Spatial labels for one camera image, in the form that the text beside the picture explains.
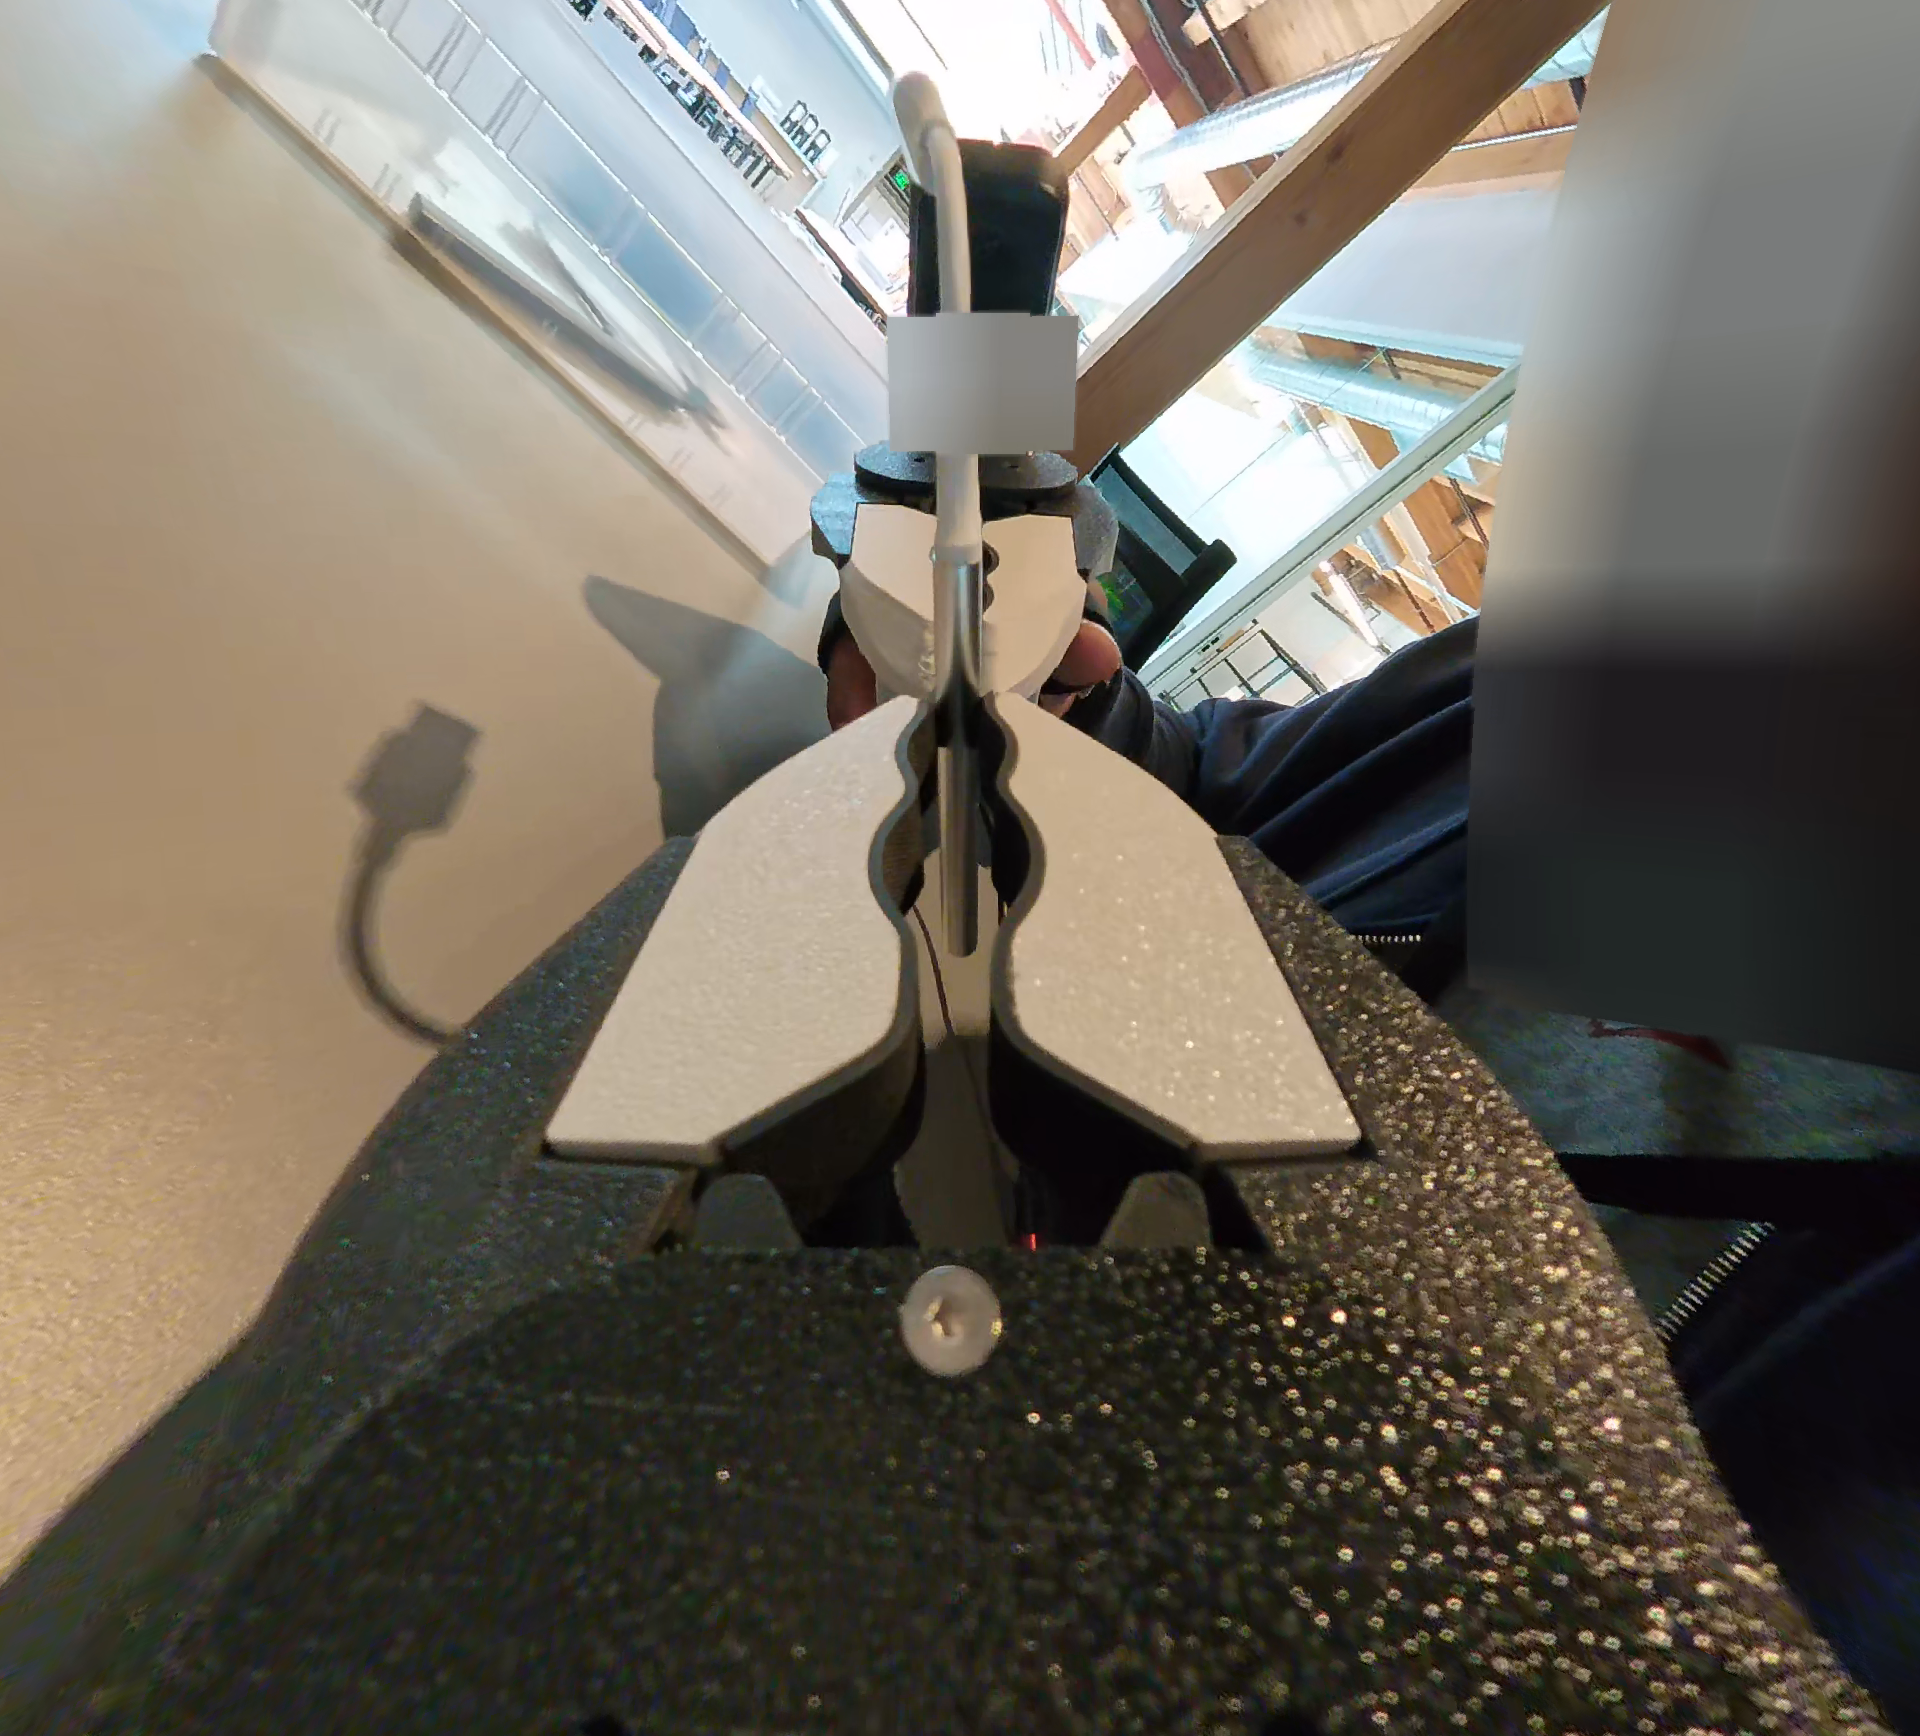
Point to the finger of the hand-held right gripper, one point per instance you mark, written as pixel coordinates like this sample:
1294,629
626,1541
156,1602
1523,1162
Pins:
892,602
1037,602

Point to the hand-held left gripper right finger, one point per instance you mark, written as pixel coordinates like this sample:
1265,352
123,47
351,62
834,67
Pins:
1157,972

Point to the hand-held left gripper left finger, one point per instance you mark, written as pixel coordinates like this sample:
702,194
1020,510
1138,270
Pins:
750,972

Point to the clear plastic bin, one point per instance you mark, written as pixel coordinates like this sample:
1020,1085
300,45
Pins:
510,147

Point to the person's right forearm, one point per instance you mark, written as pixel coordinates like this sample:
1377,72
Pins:
1321,777

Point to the person's right hand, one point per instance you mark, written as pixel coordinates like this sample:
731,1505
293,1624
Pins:
1093,663

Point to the black office chair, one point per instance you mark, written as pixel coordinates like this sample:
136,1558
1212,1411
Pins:
1164,553

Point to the person's torso in dark jacket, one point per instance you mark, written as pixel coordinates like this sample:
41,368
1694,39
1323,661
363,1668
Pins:
1800,1347

